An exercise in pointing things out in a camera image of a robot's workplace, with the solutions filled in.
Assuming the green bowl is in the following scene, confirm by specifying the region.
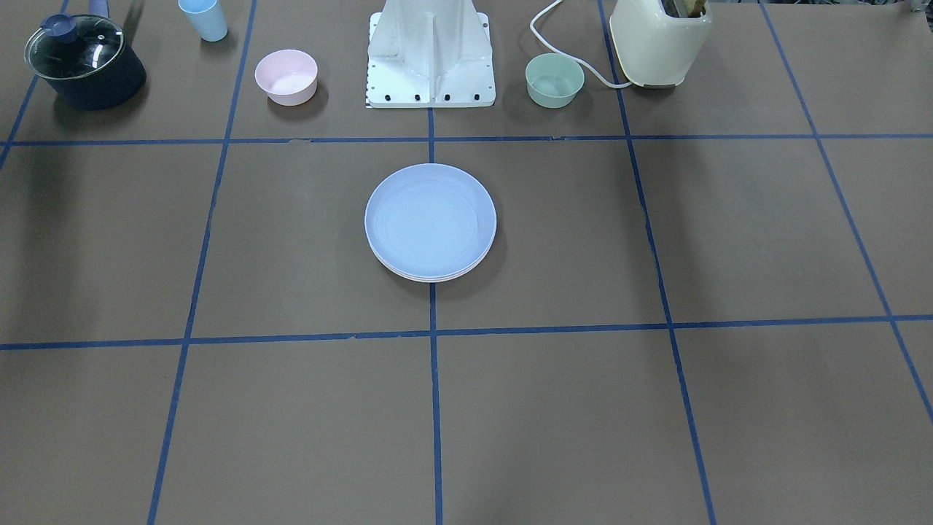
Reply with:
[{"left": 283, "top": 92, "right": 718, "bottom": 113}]
[{"left": 524, "top": 53, "right": 585, "bottom": 109}]

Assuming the cream plate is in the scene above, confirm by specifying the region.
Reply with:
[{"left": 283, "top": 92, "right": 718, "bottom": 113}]
[{"left": 380, "top": 260, "right": 481, "bottom": 284}]

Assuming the light blue cup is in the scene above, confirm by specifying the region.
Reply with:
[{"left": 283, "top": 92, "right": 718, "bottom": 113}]
[{"left": 178, "top": 0, "right": 229, "bottom": 42}]

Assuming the glass pot lid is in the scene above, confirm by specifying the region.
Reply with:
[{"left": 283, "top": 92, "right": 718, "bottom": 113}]
[{"left": 23, "top": 12, "right": 127, "bottom": 80}]

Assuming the toast slice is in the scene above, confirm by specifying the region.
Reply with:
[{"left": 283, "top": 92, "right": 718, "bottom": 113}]
[{"left": 660, "top": 0, "right": 707, "bottom": 19}]

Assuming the blue plate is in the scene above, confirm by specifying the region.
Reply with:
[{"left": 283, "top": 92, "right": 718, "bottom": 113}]
[{"left": 364, "top": 163, "right": 499, "bottom": 246}]

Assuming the cream toaster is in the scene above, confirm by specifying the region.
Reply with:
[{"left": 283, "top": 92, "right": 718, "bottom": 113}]
[{"left": 609, "top": 1, "right": 713, "bottom": 89}]

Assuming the white toaster cable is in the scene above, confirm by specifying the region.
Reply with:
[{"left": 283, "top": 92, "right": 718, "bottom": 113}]
[{"left": 530, "top": 0, "right": 632, "bottom": 90}]

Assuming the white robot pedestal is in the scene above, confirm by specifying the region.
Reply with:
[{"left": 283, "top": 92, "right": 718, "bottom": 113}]
[{"left": 364, "top": 1, "right": 496, "bottom": 109}]

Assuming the pink bowl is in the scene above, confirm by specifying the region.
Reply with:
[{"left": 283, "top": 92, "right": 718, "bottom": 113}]
[{"left": 254, "top": 49, "right": 318, "bottom": 106}]

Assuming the pink plate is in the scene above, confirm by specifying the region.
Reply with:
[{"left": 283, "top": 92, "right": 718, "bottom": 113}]
[{"left": 370, "top": 244, "right": 493, "bottom": 276}]

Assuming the dark blue pot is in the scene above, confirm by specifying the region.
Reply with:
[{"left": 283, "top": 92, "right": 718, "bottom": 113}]
[{"left": 36, "top": 1, "right": 147, "bottom": 110}]

